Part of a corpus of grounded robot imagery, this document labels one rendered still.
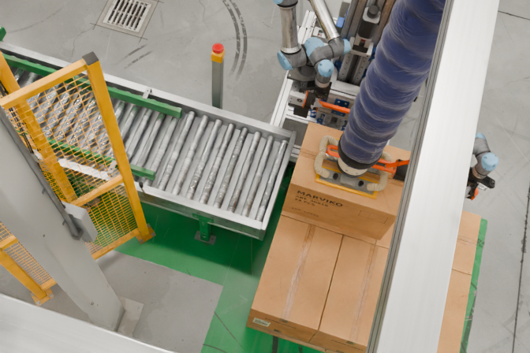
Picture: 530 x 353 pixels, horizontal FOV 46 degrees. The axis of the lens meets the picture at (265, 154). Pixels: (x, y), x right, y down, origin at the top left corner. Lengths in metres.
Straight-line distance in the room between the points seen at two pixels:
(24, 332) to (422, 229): 0.69
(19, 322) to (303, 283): 2.87
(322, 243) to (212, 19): 2.24
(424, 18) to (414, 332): 1.31
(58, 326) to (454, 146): 0.80
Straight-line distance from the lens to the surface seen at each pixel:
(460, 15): 1.48
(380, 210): 3.37
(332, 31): 3.27
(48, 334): 0.96
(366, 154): 3.07
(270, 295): 3.69
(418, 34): 2.28
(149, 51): 5.05
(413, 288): 1.16
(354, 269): 3.80
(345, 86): 3.83
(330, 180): 3.35
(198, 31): 5.14
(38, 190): 2.20
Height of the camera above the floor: 4.13
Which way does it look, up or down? 64 degrees down
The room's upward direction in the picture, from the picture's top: 10 degrees clockwise
